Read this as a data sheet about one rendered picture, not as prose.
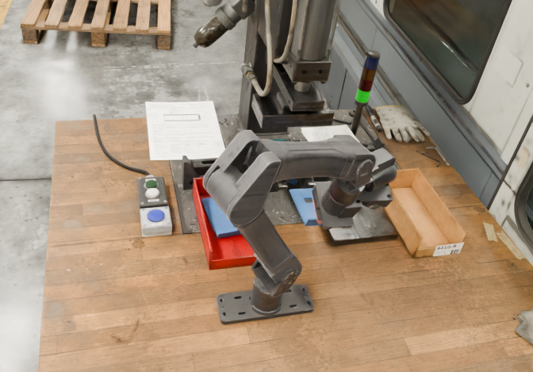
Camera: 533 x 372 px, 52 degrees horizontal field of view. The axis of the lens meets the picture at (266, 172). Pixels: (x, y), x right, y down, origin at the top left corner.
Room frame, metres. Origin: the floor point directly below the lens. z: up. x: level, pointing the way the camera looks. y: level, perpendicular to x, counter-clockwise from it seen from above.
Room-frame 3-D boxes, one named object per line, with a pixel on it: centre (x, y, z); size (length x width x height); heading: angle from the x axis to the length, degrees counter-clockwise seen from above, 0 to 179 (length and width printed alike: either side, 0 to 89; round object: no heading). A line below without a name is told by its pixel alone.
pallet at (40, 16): (4.05, 1.43, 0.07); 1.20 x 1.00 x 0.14; 13
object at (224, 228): (0.98, 0.09, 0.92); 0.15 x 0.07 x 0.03; 26
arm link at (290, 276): (0.75, -0.04, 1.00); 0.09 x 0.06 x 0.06; 37
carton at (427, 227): (1.08, -0.39, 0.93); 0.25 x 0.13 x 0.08; 20
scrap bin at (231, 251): (0.95, 0.08, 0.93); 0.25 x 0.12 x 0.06; 20
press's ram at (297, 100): (1.23, -0.02, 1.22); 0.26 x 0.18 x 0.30; 20
